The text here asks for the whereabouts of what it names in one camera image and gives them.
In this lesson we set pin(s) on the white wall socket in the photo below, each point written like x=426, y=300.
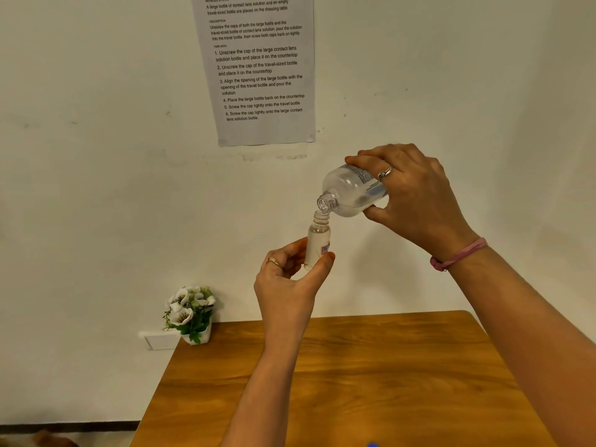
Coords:
x=158, y=340

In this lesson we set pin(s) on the small clear bottle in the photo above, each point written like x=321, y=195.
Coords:
x=318, y=237

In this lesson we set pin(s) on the person's left hand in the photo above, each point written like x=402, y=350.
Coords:
x=284, y=302

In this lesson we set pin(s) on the person's left forearm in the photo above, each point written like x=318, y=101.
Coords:
x=263, y=400

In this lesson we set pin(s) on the brown patterned bag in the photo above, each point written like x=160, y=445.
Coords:
x=46, y=440

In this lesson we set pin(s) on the person's right hand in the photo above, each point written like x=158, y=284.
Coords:
x=423, y=204

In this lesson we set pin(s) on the white printed paper sheet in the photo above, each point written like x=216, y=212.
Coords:
x=260, y=65

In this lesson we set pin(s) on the white flower potted plant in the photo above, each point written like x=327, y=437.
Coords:
x=184, y=314

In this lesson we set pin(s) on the large clear solution bottle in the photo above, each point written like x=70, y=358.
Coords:
x=349, y=190

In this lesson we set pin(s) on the person's right forearm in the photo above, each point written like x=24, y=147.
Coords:
x=531, y=330

